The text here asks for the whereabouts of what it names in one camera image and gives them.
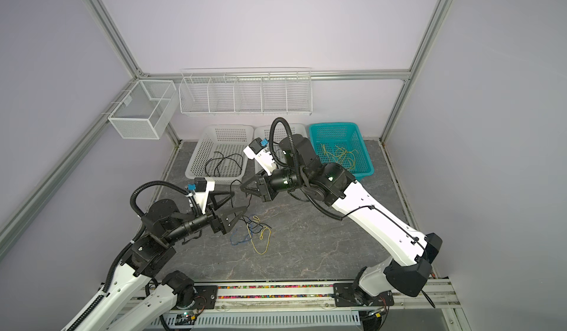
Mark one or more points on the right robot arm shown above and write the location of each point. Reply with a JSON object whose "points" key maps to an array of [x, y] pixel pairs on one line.
{"points": [[336, 193]]}

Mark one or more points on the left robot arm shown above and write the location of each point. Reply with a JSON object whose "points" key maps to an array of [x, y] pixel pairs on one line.
{"points": [[130, 298]]}

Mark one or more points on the white mesh wall box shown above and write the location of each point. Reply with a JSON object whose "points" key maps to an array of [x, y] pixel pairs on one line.
{"points": [[145, 110]]}

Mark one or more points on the white wire wall rack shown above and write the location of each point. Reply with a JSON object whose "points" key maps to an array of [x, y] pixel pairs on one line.
{"points": [[246, 90]]}

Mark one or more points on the middle white plastic basket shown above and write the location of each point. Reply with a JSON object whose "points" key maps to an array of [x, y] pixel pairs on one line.
{"points": [[290, 147]]}

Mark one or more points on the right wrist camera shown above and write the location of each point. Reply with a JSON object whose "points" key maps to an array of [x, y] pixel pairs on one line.
{"points": [[259, 151]]}

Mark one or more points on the teal plastic basket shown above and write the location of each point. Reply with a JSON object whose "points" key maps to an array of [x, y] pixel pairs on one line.
{"points": [[342, 143]]}

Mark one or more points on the white plastic basket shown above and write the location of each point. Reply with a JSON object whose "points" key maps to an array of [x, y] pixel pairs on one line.
{"points": [[290, 147], [219, 153]]}

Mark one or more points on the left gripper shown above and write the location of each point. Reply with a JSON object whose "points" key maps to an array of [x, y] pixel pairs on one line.
{"points": [[221, 224]]}

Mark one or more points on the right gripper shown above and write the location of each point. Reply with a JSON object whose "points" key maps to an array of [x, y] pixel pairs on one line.
{"points": [[266, 190]]}

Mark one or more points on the left white plastic basket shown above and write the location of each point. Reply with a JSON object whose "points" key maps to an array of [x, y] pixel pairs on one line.
{"points": [[219, 153]]}

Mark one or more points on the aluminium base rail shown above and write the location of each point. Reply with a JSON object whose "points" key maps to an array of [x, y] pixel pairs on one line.
{"points": [[281, 305]]}

